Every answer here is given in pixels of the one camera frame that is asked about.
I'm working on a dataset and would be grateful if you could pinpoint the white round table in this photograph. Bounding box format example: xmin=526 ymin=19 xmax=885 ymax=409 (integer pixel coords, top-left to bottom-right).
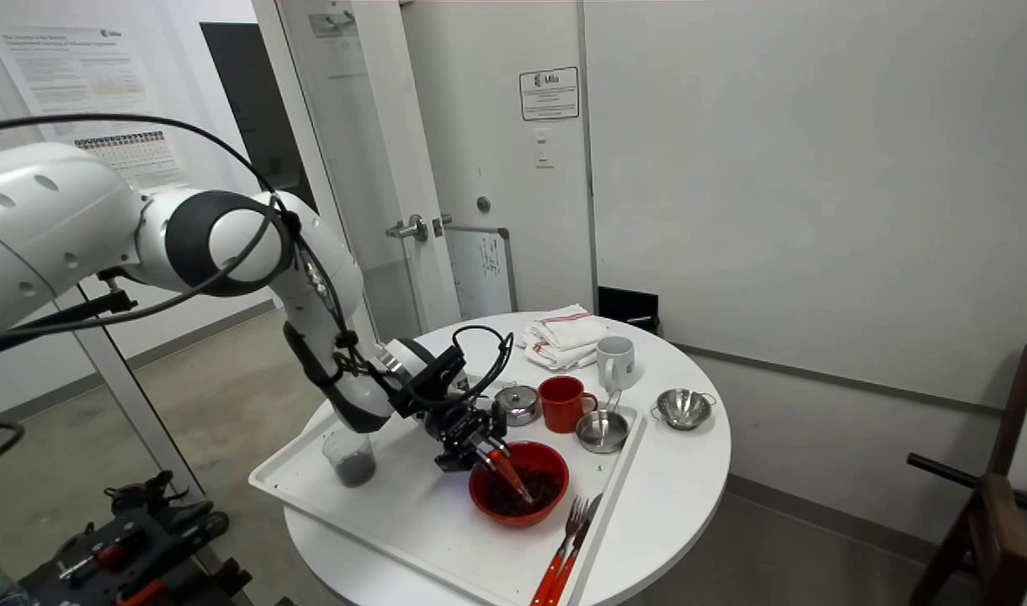
xmin=285 ymin=329 xmax=729 ymax=606

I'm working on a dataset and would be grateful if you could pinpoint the black tool pile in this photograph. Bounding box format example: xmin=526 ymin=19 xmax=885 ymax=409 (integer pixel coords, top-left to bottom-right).
xmin=0 ymin=471 xmax=248 ymax=606

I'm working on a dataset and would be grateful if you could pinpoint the small steel bowl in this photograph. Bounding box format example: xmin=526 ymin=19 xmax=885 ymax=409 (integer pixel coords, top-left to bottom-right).
xmin=652 ymin=388 xmax=712 ymax=432

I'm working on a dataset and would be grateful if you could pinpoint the white door sign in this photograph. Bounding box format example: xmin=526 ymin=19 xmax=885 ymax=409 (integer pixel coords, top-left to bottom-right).
xmin=518 ymin=68 xmax=579 ymax=120

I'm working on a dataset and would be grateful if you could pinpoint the white grey mug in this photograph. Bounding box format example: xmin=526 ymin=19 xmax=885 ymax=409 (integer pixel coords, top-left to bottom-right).
xmin=596 ymin=338 xmax=636 ymax=394

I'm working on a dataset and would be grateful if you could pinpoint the black box by wall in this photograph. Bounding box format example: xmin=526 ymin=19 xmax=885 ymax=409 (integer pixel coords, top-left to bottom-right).
xmin=596 ymin=285 xmax=658 ymax=334

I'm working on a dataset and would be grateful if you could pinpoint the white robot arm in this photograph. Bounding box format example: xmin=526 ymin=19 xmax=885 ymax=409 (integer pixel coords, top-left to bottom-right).
xmin=0 ymin=140 xmax=505 ymax=471

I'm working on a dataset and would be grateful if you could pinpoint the red mug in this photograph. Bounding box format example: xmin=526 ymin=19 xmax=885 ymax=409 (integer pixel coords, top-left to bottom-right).
xmin=538 ymin=377 xmax=596 ymax=434

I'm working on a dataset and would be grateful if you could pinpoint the red handled fork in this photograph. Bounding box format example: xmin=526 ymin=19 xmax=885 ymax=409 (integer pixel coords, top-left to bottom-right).
xmin=528 ymin=495 xmax=593 ymax=606

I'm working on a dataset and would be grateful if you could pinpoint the red plastic bowl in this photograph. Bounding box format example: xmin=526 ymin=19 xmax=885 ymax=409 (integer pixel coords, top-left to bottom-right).
xmin=467 ymin=440 xmax=571 ymax=530

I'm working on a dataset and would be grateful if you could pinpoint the steel dish under mug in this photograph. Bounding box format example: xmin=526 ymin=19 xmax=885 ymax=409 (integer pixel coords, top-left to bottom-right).
xmin=577 ymin=409 xmax=628 ymax=456

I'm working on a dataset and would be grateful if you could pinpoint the white plastic tray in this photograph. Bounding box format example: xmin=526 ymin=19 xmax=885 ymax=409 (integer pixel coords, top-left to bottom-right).
xmin=248 ymin=383 xmax=652 ymax=606

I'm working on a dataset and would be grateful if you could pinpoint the black camera stand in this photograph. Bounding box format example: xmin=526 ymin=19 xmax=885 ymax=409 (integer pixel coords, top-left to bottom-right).
xmin=0 ymin=278 xmax=205 ymax=498

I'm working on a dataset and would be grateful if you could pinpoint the white red striped cloth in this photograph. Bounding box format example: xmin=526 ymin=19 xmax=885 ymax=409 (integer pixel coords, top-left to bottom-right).
xmin=518 ymin=303 xmax=607 ymax=374

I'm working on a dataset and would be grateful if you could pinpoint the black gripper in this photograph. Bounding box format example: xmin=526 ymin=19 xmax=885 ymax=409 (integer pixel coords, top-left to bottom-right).
xmin=389 ymin=341 xmax=507 ymax=471

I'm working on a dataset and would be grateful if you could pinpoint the wooden chair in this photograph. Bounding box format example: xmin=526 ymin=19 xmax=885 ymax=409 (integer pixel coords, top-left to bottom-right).
xmin=910 ymin=347 xmax=1027 ymax=606

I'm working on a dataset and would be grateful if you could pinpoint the door lever handle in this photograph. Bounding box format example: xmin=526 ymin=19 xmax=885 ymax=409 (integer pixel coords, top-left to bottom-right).
xmin=383 ymin=214 xmax=430 ymax=243

